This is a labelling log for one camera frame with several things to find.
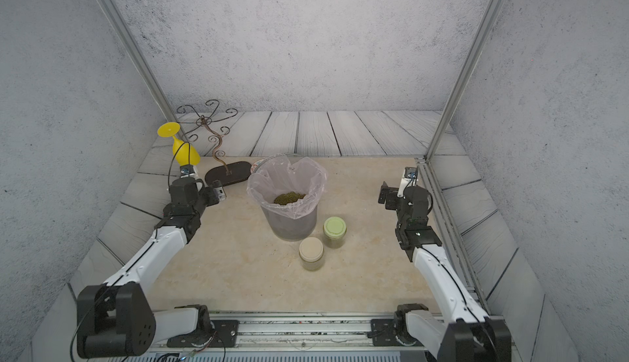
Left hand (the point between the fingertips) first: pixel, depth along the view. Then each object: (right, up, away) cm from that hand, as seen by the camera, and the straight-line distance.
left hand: (212, 184), depth 86 cm
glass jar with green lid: (+42, -16, -1) cm, 45 cm away
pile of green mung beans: (+24, -6, +12) cm, 28 cm away
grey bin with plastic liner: (+25, -1, +10) cm, 27 cm away
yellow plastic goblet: (-10, +11, +1) cm, 15 cm away
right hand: (+63, +1, -6) cm, 63 cm away
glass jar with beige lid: (+35, -22, -7) cm, 41 cm away
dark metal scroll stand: (-3, +5, +28) cm, 29 cm away
